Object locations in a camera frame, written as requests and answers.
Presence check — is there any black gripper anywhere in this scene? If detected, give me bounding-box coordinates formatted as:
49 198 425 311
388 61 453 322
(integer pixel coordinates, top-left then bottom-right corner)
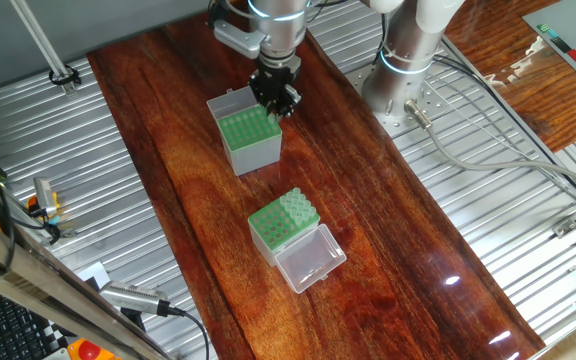
248 66 303 119

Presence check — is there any tall translucent green tip box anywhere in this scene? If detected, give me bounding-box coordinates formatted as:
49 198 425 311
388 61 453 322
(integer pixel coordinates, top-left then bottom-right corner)
206 85 283 177

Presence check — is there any low green rack tip box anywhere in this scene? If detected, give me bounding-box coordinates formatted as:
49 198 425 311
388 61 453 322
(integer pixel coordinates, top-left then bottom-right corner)
247 187 348 295

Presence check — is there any glossy brown wooden board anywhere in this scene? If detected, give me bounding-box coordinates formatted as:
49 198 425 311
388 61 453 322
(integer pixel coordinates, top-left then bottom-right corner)
86 0 547 360

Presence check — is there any scuffed brown wooden board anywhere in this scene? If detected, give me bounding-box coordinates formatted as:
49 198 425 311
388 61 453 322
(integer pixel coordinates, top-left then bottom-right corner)
442 0 576 154

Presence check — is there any aluminium pole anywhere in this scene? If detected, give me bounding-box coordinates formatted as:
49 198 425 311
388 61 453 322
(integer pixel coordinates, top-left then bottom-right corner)
9 0 78 97

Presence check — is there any white paper sheet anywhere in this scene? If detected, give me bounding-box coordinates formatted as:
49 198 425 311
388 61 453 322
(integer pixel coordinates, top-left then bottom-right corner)
77 260 112 291

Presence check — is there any orange yellow plastic object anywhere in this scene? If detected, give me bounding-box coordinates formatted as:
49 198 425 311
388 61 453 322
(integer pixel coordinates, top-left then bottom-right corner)
26 192 63 226

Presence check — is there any yellow button box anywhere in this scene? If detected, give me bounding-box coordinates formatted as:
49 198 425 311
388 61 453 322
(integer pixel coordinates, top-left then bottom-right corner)
66 337 122 360

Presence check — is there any red emergency stop button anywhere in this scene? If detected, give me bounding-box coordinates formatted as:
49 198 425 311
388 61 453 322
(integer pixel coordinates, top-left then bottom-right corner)
77 339 103 360

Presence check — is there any black keyboard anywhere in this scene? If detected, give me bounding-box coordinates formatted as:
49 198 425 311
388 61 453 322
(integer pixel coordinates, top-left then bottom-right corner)
0 284 69 360

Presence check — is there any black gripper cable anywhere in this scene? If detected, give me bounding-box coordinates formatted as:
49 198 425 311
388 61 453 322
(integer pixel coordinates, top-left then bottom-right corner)
305 0 349 24

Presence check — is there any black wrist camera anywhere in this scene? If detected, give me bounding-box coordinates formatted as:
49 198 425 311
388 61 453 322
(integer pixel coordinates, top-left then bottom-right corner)
206 0 233 27

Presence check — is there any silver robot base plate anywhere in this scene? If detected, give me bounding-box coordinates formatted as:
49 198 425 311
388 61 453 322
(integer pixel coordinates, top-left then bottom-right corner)
345 59 457 139

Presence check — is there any thin black cable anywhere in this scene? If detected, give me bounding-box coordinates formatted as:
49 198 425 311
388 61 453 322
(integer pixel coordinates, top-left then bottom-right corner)
432 53 576 206

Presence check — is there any black cable loop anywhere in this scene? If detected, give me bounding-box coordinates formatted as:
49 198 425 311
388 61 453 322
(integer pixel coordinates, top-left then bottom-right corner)
48 64 83 87

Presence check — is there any grey cable with metal plug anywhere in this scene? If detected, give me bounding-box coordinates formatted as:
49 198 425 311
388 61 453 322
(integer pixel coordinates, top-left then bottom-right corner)
402 98 576 197

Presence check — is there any long silver depth camera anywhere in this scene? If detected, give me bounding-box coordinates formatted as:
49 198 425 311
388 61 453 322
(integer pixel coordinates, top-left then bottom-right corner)
98 279 172 317

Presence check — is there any black camera cable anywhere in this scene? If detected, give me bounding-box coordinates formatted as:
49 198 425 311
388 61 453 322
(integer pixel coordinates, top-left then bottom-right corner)
167 305 212 360

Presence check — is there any small silver camera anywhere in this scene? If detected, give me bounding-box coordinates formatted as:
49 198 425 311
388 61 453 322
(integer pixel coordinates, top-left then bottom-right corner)
34 177 59 219

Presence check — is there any black camera stand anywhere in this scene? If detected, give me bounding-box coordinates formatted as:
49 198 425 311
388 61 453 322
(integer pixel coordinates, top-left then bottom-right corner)
120 307 147 334

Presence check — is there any steel frame bar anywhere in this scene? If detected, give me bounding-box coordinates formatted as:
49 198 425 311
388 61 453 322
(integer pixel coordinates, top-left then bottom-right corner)
0 197 174 360

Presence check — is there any aluminium corner bracket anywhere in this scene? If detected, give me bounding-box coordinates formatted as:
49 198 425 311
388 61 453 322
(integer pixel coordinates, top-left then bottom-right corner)
552 218 576 239

